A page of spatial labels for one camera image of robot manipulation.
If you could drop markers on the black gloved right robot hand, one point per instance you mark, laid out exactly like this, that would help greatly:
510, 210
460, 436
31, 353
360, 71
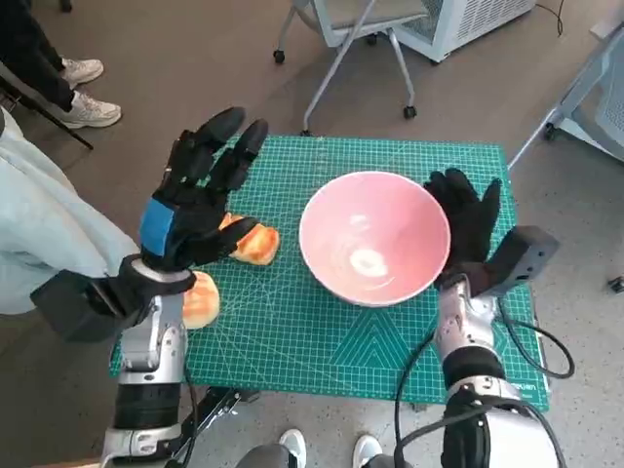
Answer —
468, 224

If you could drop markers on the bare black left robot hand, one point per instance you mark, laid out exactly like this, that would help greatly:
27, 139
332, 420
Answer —
195, 195

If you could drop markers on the twisted orange toy bread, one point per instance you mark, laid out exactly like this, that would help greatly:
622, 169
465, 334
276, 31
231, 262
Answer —
258, 246

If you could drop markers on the pink bowl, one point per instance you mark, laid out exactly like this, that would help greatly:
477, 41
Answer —
370, 234

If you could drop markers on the round toy bread bun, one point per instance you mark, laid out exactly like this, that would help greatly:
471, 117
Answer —
202, 302

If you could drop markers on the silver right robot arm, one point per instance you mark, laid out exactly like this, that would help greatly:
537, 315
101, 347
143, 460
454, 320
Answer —
463, 331

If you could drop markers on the black stand bar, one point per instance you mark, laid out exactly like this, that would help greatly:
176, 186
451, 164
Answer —
73, 135

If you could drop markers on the person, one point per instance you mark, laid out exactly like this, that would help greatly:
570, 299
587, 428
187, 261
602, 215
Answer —
24, 49
39, 219

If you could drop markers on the black caster wheel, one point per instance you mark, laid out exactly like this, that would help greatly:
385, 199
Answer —
617, 284

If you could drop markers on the green cutting mat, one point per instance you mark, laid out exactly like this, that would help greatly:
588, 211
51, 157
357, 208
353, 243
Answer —
292, 331

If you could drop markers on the light blue metal chair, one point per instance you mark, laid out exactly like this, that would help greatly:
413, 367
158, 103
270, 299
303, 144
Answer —
595, 97

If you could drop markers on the white perforated cabinet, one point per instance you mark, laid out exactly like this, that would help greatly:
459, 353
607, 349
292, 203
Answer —
468, 24

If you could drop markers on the grey office chair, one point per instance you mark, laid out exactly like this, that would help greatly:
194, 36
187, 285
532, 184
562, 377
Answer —
351, 17

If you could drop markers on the white shoe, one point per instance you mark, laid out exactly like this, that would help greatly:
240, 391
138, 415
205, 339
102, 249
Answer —
292, 446
366, 448

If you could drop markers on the dark grey leg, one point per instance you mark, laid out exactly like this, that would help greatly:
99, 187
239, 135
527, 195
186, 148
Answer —
263, 458
385, 462

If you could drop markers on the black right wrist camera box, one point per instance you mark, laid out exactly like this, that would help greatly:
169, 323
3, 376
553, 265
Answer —
521, 258

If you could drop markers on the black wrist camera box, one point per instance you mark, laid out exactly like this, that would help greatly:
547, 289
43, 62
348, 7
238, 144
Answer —
521, 258
73, 307

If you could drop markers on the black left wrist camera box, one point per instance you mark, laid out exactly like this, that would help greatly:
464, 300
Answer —
73, 307

